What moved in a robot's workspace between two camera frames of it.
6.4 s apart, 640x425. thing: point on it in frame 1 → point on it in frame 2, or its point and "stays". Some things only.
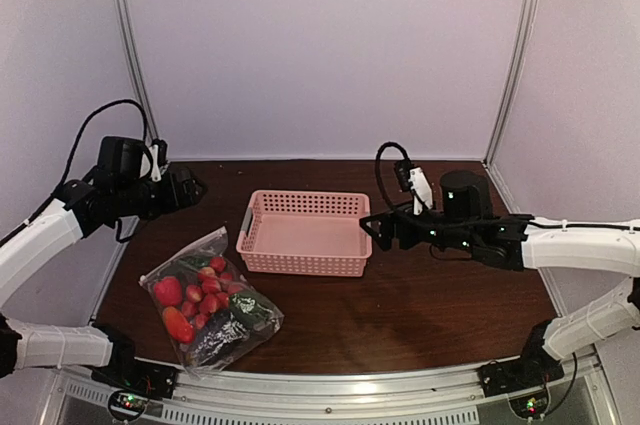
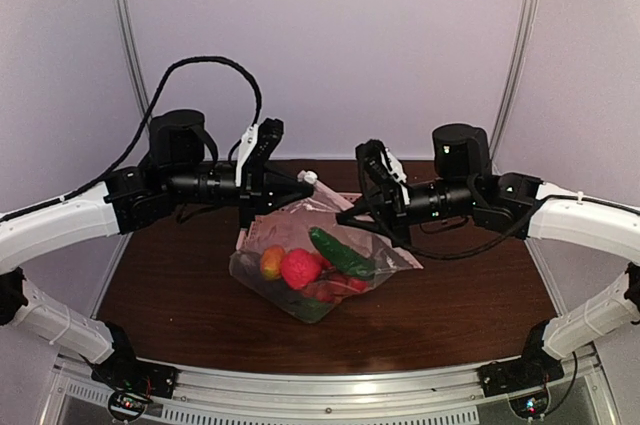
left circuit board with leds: [127, 404] stays
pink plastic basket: [310, 233] stays
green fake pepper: [250, 309] → [310, 309]
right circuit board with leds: [531, 406] stays
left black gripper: [172, 200] → [276, 188]
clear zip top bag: [215, 316] → [300, 260]
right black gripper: [388, 219] → [380, 199]
